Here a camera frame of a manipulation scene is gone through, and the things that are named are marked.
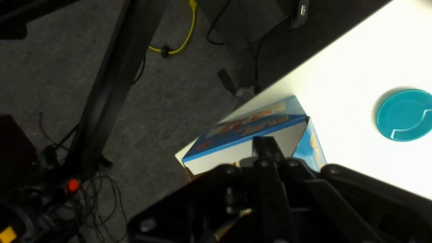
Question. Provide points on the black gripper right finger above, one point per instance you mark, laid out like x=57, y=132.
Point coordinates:
x=324, y=207

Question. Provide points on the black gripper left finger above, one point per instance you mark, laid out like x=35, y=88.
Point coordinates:
x=224, y=207

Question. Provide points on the blue printed box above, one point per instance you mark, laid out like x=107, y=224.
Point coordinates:
x=234, y=135

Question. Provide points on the teal divided plate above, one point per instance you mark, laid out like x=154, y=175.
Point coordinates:
x=398, y=115

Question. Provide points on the orange red button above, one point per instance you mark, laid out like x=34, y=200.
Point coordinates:
x=72, y=185

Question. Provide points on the black stand leg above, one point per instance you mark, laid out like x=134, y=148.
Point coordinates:
x=112, y=89

